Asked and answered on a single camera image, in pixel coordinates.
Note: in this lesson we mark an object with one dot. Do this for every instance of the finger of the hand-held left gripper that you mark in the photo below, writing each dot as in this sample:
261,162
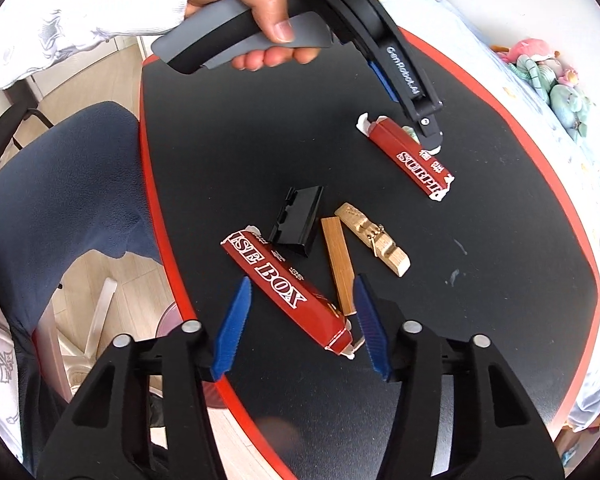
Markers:
405,75
382,80

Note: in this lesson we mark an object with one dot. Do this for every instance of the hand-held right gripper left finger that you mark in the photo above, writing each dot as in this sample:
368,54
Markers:
234,332

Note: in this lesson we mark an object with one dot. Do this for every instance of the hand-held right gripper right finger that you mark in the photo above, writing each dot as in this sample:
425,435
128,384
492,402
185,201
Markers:
370,332

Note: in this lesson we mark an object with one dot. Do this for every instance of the long red printed carton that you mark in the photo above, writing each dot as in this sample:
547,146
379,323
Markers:
285,287

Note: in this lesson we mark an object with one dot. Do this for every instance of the short red printed carton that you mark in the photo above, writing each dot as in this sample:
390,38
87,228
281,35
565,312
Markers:
410,160

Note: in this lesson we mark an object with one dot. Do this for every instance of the person's left forearm white sleeve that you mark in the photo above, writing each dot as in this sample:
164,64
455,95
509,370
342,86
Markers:
70,15

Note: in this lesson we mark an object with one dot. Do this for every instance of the person's left hand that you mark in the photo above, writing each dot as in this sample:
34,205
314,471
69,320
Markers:
260,5

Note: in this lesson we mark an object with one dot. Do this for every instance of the pink round bin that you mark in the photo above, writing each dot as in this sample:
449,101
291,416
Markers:
172,320

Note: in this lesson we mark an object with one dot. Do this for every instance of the flat wooden strip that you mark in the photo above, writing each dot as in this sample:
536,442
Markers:
340,265

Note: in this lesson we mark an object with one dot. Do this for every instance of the carved wooden block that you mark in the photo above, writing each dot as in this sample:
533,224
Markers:
375,240

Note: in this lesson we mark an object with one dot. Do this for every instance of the black plastic clip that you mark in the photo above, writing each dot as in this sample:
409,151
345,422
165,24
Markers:
300,220

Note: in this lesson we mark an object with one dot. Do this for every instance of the pastel plush toy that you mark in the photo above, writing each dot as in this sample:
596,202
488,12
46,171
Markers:
550,80

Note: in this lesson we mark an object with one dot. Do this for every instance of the blue cushioned chair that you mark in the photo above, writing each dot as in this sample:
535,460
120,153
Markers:
65,195

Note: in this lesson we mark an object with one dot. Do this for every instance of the printed bed sheet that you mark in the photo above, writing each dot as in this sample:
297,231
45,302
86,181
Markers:
595,270

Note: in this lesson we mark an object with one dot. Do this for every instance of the white patterned cloth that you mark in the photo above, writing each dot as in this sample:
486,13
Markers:
0,360

